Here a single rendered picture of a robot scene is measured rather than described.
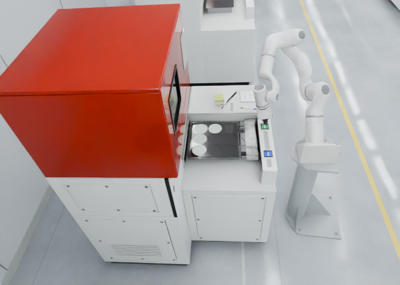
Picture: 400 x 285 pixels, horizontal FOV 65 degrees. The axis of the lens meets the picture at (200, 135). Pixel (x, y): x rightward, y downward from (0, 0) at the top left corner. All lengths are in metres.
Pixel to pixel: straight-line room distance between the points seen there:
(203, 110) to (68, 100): 1.26
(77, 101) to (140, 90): 0.28
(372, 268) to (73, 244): 2.49
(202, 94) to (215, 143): 0.50
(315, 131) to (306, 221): 1.01
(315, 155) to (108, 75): 1.46
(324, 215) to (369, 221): 0.38
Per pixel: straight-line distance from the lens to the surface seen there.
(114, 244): 2.50
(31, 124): 1.62
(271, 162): 2.09
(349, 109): 4.11
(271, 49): 2.15
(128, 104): 1.34
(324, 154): 2.26
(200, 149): 2.22
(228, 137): 2.30
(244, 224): 2.48
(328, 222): 3.03
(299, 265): 2.81
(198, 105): 2.48
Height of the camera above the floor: 2.56
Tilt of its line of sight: 46 degrees down
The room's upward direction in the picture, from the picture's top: 6 degrees counter-clockwise
